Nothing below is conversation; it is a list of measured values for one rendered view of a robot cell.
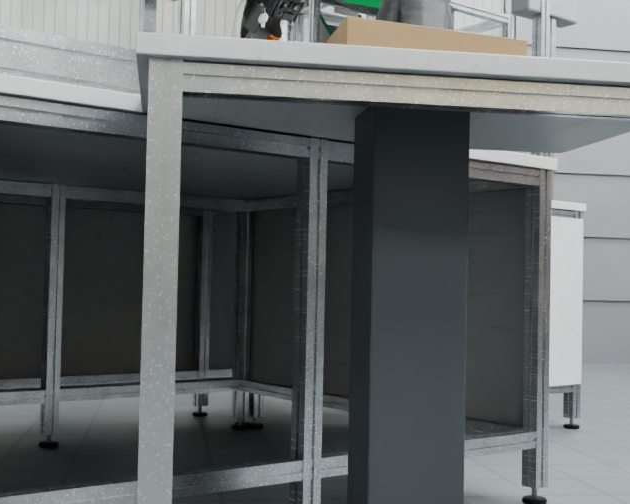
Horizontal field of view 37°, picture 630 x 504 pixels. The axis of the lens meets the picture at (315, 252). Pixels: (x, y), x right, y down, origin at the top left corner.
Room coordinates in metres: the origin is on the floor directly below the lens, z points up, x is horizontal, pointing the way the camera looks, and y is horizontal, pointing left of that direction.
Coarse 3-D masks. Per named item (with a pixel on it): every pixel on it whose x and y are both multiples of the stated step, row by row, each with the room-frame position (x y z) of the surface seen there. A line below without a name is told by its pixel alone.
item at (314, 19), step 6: (312, 0) 2.25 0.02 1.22; (318, 0) 2.25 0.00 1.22; (312, 6) 2.25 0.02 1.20; (318, 6) 2.25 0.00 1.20; (312, 12) 2.24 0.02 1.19; (318, 12) 2.25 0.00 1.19; (312, 18) 2.24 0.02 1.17; (318, 18) 2.25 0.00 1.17; (372, 18) 2.58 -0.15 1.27; (312, 24) 2.24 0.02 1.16; (318, 24) 2.25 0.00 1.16; (312, 30) 2.24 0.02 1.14; (318, 30) 2.25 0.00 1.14; (312, 36) 2.24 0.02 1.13; (318, 36) 2.25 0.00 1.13; (312, 42) 2.24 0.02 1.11; (318, 42) 2.25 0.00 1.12
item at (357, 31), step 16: (336, 32) 1.47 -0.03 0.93; (352, 32) 1.39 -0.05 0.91; (368, 32) 1.39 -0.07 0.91; (384, 32) 1.40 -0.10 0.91; (400, 32) 1.40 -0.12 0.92; (416, 32) 1.41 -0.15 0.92; (432, 32) 1.41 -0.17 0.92; (448, 32) 1.41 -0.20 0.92; (464, 32) 1.42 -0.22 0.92; (416, 48) 1.41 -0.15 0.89; (432, 48) 1.41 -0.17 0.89; (448, 48) 1.41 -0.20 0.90; (464, 48) 1.42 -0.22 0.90; (480, 48) 1.42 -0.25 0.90; (496, 48) 1.43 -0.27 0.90; (512, 48) 1.43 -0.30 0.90
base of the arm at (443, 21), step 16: (384, 0) 1.56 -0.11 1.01; (400, 0) 1.53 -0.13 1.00; (416, 0) 1.52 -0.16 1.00; (432, 0) 1.53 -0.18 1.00; (448, 0) 1.56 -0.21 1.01; (384, 16) 1.54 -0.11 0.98; (400, 16) 1.52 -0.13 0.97; (416, 16) 1.51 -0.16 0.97; (432, 16) 1.52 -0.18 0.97; (448, 16) 1.55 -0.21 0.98
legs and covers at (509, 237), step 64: (64, 128) 1.58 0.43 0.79; (128, 128) 1.65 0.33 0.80; (192, 128) 1.73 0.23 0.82; (0, 192) 2.86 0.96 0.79; (64, 192) 2.98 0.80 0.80; (128, 192) 3.12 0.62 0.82; (320, 192) 1.91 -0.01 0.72; (512, 192) 2.46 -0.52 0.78; (256, 256) 3.41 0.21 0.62; (320, 256) 1.91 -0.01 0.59; (512, 256) 2.46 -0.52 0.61; (256, 320) 3.40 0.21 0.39; (320, 320) 1.91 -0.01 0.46; (512, 320) 2.46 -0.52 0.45; (128, 384) 3.16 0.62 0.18; (192, 384) 3.28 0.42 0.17; (256, 384) 3.31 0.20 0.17; (320, 384) 1.91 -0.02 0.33; (512, 384) 2.45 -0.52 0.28; (320, 448) 1.92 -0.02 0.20; (512, 448) 2.28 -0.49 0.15
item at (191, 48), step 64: (256, 64) 1.27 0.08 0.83; (320, 64) 1.26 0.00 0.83; (384, 64) 1.27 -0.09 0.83; (448, 64) 1.28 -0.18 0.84; (512, 64) 1.30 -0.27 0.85; (576, 64) 1.31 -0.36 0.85; (256, 128) 1.80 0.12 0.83; (320, 128) 1.78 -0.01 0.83; (512, 128) 1.74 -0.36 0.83; (576, 128) 1.72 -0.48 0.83
